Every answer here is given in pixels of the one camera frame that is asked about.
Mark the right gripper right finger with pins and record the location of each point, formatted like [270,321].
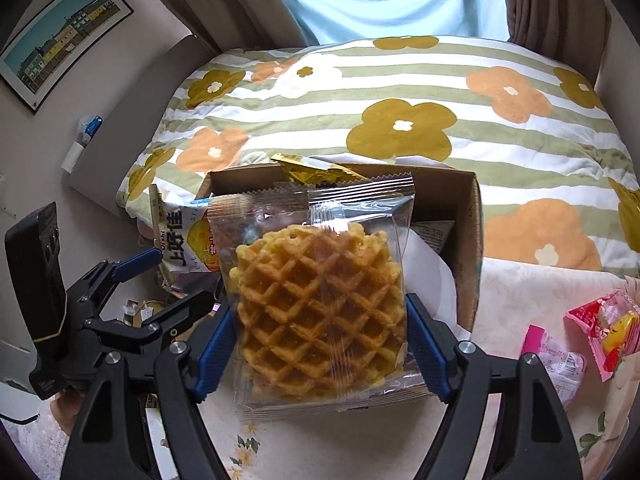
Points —
[532,439]

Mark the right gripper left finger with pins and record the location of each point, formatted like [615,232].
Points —
[111,438]

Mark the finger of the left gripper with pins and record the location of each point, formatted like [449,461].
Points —
[163,326]
[124,271]

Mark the yellow Oishi chips bag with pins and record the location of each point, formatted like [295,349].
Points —
[182,232]

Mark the waffle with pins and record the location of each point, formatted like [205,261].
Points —
[316,286]

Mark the gold black snack bag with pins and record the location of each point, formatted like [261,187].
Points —
[309,171]

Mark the person left hand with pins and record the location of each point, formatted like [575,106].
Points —
[65,409]

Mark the white fleece left sleeve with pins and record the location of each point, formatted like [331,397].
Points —
[42,443]

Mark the pink white small packet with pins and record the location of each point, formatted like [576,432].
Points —
[566,369]

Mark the grey headboard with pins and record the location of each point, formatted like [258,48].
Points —
[128,128]

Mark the pink jelly snack bag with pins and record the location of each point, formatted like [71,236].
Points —
[611,325]

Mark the white blue tube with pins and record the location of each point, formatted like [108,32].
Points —
[87,128]

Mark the framed building picture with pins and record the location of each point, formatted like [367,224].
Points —
[49,45]

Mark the grey white snack bag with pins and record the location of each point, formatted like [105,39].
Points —
[434,233]

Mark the brown cardboard box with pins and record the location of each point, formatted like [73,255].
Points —
[442,194]

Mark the left brown curtain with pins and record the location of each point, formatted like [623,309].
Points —
[232,24]

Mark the brown curtain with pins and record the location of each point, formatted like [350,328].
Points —
[232,24]
[573,32]

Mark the floral striped quilt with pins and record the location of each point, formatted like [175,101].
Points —
[557,182]

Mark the right brown curtain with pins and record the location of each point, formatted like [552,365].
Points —
[573,32]

